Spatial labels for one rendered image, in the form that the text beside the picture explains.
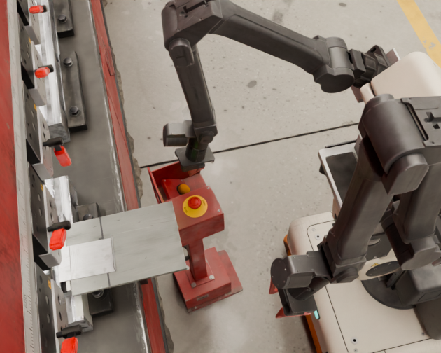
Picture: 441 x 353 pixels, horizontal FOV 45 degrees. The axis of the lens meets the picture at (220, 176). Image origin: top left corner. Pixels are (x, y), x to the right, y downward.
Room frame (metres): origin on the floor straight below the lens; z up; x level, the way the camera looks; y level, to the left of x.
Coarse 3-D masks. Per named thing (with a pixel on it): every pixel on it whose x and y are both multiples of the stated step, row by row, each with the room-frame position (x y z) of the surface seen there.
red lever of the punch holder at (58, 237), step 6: (60, 222) 0.44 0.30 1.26; (66, 222) 0.44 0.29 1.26; (48, 228) 0.43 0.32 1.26; (54, 228) 0.42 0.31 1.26; (60, 228) 0.42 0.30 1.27; (66, 228) 0.43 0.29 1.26; (54, 234) 0.40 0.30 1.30; (60, 234) 0.40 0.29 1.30; (54, 240) 0.38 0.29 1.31; (60, 240) 0.38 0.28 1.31; (54, 246) 0.37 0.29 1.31; (60, 246) 0.37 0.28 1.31
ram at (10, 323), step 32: (0, 0) 0.83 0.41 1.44; (0, 32) 0.74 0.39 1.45; (0, 64) 0.65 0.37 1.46; (0, 96) 0.58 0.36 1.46; (0, 128) 0.50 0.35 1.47; (0, 160) 0.44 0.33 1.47; (0, 192) 0.38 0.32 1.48; (0, 224) 0.33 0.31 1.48; (0, 256) 0.28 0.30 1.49; (32, 256) 0.34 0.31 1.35; (0, 288) 0.23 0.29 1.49; (32, 288) 0.28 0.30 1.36; (0, 320) 0.19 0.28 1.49; (32, 320) 0.23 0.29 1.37; (0, 352) 0.15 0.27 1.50
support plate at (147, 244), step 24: (120, 216) 0.58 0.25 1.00; (144, 216) 0.57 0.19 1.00; (168, 216) 0.57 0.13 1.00; (72, 240) 0.52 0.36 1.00; (96, 240) 0.52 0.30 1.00; (120, 240) 0.51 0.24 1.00; (144, 240) 0.51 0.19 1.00; (168, 240) 0.51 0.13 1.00; (120, 264) 0.45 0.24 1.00; (144, 264) 0.45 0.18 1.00; (168, 264) 0.45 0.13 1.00; (72, 288) 0.40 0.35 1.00; (96, 288) 0.40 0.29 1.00
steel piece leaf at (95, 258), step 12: (108, 240) 0.51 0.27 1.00; (72, 252) 0.49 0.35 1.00; (84, 252) 0.49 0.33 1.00; (96, 252) 0.48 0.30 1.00; (108, 252) 0.48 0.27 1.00; (72, 264) 0.46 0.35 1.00; (84, 264) 0.46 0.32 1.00; (96, 264) 0.46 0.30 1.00; (108, 264) 0.45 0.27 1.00; (72, 276) 0.43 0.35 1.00; (84, 276) 0.43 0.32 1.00
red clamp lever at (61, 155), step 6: (54, 138) 0.64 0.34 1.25; (60, 138) 0.64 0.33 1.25; (48, 144) 0.63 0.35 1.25; (54, 144) 0.63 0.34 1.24; (60, 144) 0.63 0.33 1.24; (54, 150) 0.63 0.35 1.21; (60, 150) 0.63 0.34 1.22; (60, 156) 0.63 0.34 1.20; (66, 156) 0.63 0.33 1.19; (60, 162) 0.63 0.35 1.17; (66, 162) 0.63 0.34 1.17
